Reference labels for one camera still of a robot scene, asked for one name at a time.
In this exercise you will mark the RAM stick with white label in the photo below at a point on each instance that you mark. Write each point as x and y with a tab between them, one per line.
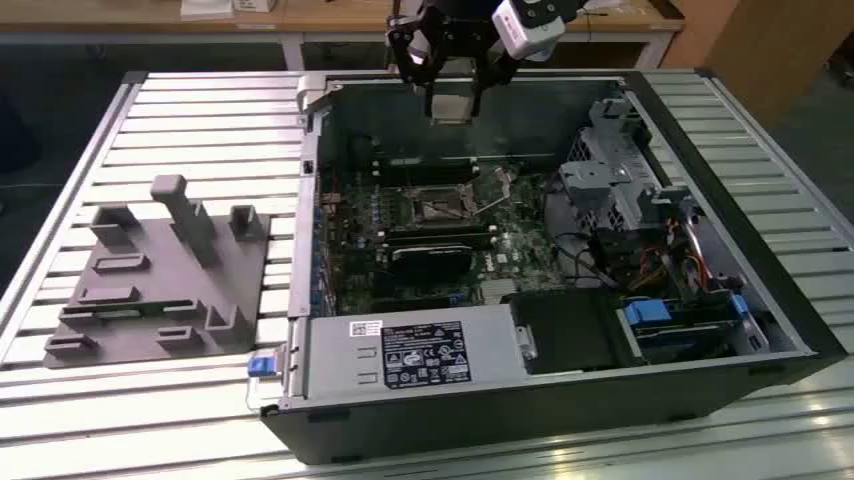
403	162

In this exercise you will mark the silver CPU plate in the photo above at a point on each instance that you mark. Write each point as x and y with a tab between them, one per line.
452	107

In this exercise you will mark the blue disk carrier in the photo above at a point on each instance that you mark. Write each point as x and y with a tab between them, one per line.
647	310

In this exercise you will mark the silver metal drive cage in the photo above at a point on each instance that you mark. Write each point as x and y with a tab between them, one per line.
601	185

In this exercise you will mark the wooden desk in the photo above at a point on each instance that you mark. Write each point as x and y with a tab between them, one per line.
134	22

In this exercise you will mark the green motherboard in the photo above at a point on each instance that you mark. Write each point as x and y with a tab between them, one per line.
527	250

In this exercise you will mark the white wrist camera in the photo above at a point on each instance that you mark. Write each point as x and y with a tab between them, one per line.
527	25

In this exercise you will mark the blue case latch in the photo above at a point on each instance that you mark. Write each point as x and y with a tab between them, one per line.
262	365

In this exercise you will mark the grey power supply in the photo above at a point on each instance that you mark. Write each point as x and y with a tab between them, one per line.
334	350

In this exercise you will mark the silver heat sink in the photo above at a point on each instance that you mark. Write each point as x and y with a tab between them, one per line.
499	290

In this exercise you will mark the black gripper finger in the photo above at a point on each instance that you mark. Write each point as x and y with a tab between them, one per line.
410	50
496	67

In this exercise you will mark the grey parts rack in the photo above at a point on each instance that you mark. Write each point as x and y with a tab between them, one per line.
167	280

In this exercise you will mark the black open PC case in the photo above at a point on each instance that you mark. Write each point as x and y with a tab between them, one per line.
534	425

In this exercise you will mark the blue plastic tab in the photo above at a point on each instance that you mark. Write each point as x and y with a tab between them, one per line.
738	306

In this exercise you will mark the black fan shroud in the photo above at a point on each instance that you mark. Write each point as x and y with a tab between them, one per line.
567	330

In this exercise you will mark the white box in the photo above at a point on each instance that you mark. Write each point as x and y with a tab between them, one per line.
206	9

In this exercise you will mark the black graphics card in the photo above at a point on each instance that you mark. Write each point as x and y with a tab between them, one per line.
430	257

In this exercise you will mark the CPU socket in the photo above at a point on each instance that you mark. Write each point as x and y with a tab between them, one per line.
440	205

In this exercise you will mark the green RAM stick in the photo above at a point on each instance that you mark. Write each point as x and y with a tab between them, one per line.
123	311

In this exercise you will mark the wooden cabinet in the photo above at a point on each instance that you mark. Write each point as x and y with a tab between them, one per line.
767	50

